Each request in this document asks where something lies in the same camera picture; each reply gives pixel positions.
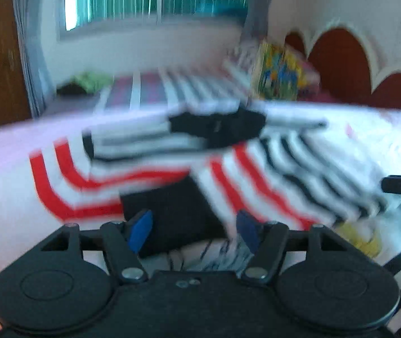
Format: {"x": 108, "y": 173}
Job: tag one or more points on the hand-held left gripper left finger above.
{"x": 140, "y": 230}

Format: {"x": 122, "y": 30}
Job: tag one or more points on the white cloth with black lines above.
{"x": 214, "y": 257}

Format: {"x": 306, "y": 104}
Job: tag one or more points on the red white striped garment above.
{"x": 66, "y": 190}

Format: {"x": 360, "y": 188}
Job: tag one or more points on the grey curtain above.
{"x": 258, "y": 17}
{"x": 31, "y": 60}

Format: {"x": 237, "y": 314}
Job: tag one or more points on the magenta cloth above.
{"x": 313, "y": 95}

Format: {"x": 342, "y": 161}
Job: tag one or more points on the colourful printed pillow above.
{"x": 277, "y": 70}

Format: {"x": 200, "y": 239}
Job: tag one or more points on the pink white striped blanket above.
{"x": 144, "y": 91}

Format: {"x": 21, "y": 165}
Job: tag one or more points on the green cloth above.
{"x": 91, "y": 81}

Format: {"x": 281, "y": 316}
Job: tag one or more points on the dark cloth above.
{"x": 70, "y": 89}

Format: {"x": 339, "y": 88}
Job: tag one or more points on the yellow cloth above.
{"x": 362, "y": 239}

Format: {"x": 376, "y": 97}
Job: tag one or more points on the thin black striped garment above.
{"x": 313, "y": 179}

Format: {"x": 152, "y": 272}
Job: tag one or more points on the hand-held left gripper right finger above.
{"x": 246, "y": 229}

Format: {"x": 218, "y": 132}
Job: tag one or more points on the red scalloped headboard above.
{"x": 341, "y": 67}

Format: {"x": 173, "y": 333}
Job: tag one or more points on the pink bed sheet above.
{"x": 3, "y": 183}

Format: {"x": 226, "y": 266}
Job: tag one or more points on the striped shirt with black collar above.
{"x": 133, "y": 141}

